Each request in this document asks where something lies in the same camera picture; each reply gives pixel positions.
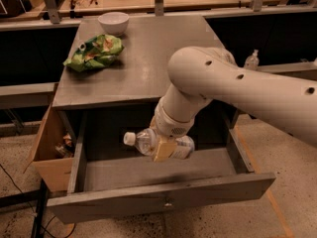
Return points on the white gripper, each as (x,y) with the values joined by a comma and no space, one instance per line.
(170,124)

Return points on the clear plastic water bottle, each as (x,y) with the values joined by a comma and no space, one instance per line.
(147,140)

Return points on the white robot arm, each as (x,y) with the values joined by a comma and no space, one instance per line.
(200,75)

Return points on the grey open top drawer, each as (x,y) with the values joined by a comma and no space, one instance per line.
(132,186)

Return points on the small clear sanitizer bottle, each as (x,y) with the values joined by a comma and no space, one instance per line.
(252,61)

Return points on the grey wooden cabinet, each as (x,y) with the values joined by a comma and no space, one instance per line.
(123,96)

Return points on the green crumpled chip bag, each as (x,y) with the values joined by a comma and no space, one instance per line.
(98,52)

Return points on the brown cardboard box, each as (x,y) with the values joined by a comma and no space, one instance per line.
(52,166)

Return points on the white ceramic bowl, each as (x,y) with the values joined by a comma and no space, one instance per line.
(114,23)

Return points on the grey metal rail frame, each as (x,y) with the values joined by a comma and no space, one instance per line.
(27,95)

